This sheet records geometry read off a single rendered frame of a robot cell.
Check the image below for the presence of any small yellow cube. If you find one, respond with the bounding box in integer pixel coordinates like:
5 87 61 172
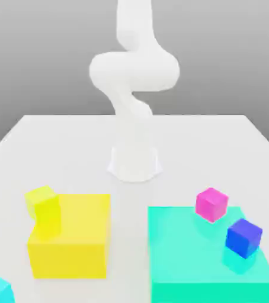
24 185 60 220
33 199 62 239

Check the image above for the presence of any small blue cube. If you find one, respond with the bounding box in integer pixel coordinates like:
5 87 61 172
225 218 264 260

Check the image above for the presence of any large yellow box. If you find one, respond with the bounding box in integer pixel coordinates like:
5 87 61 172
26 194 111 281

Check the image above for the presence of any large turquoise box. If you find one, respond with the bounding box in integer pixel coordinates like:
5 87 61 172
148 206 269 303

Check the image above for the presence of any small pink cube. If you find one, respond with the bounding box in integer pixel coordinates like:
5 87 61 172
195 187 229 224

